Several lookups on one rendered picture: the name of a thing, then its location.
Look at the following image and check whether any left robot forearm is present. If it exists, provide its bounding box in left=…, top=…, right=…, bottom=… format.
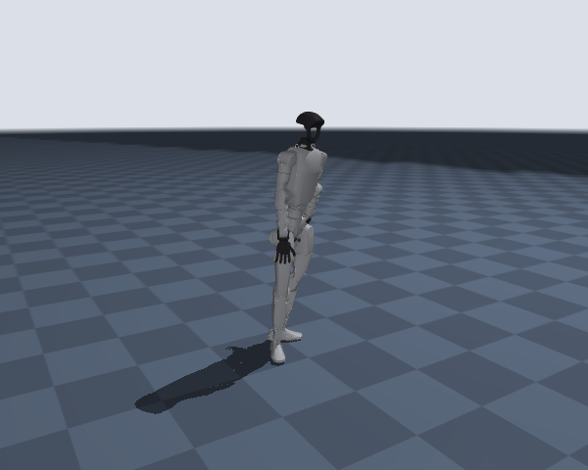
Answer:
left=302, top=194, right=320, bottom=221

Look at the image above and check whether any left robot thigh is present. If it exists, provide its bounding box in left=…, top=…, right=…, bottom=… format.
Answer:
left=289, top=222, right=314, bottom=291

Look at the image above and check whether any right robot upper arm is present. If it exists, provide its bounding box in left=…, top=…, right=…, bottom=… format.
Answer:
left=275, top=150, right=298, bottom=203

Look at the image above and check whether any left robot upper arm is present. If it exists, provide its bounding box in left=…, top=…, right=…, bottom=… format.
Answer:
left=314, top=151, right=327, bottom=197

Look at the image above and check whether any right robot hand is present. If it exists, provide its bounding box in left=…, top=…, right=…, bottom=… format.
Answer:
left=275, top=228, right=296, bottom=264

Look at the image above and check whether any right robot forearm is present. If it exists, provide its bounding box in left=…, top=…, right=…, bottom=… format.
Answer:
left=274, top=190, right=289, bottom=238

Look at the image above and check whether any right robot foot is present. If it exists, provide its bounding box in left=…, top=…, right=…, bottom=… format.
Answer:
left=270, top=340, right=285, bottom=363

